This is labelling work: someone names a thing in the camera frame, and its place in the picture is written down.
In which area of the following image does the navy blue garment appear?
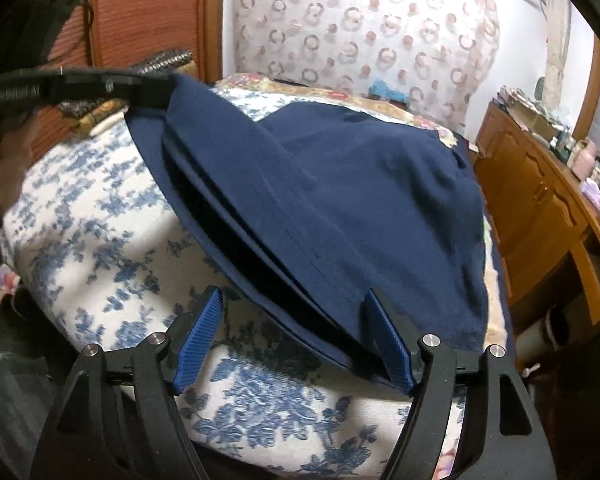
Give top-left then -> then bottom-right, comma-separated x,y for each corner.
126,75 -> 488,378

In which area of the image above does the person's left hand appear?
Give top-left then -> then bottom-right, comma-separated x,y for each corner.
0,115 -> 40,217

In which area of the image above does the black dotted folded cloth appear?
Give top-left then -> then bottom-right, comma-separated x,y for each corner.
58,49 -> 198,119

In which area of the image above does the cream folded cloth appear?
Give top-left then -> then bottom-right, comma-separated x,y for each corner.
88,110 -> 125,136

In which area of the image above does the wooden louvered wardrobe door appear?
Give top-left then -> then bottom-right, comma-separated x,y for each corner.
29,0 -> 226,162

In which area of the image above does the blue floral white blanket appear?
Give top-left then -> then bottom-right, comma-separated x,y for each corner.
2,122 -> 411,479

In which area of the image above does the wooden sideboard cabinet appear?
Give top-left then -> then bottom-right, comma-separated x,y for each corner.
471,100 -> 600,326

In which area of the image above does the lilac pouch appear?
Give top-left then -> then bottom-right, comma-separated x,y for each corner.
580,178 -> 600,211

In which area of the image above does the pink jar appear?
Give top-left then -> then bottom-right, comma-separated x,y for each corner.
571,140 -> 597,181

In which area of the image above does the cardboard box with clutter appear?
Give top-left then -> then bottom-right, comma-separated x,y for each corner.
498,86 -> 565,142

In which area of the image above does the turquoise cloth item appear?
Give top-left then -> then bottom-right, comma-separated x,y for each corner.
367,79 -> 410,106

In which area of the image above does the circle patterned curtain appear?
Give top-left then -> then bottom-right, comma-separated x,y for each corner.
233,0 -> 500,131

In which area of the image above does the tied beige curtain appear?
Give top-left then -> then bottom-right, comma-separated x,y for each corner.
543,0 -> 571,110

